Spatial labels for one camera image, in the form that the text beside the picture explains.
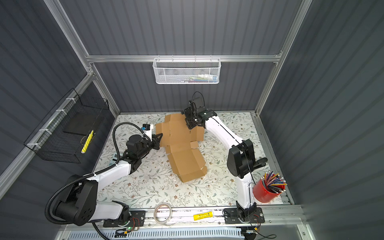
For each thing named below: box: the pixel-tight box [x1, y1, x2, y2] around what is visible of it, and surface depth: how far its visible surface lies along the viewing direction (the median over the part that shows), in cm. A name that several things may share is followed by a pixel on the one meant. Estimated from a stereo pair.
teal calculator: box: [111, 153, 118, 164], surface depth 95 cm
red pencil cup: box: [253, 171, 287, 203], surface depth 74 cm
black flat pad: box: [62, 110, 102, 136], surface depth 76 cm
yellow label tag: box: [193, 211, 214, 221], surface depth 75 cm
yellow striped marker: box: [81, 130, 94, 154], surface depth 71 cm
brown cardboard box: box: [155, 113, 208, 183], surface depth 92 cm
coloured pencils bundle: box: [261, 170, 287, 194], surface depth 74 cm
